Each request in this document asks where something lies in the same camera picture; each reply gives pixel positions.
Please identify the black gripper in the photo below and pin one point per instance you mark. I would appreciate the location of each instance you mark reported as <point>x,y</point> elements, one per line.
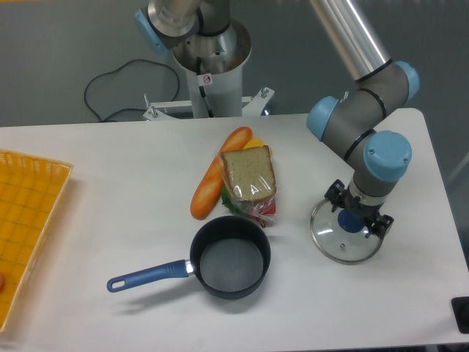
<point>359,209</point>

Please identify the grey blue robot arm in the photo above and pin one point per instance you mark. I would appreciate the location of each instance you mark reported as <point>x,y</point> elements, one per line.
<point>346,126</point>

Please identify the wrapped sandwich in plastic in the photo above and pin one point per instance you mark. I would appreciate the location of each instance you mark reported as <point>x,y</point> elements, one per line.
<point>250,179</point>

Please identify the black saucepan with blue handle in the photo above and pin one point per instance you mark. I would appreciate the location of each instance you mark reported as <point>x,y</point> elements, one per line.
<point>229,256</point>

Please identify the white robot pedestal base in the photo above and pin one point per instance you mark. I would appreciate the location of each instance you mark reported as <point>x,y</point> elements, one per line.
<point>213,69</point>

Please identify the yellow plastic basket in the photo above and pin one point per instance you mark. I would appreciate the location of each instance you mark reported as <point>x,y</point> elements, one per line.
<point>31,187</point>

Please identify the orange toy baguette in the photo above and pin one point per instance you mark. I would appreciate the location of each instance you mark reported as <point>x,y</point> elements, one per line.
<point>209,189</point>

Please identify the glass lid with blue knob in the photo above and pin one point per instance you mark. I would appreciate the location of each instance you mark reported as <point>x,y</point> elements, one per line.
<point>341,235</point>

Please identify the yellow toy pepper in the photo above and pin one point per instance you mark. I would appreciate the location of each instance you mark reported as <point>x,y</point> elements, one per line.
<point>254,143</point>

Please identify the black device at table corner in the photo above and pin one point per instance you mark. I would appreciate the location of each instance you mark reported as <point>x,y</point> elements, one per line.
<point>460,306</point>

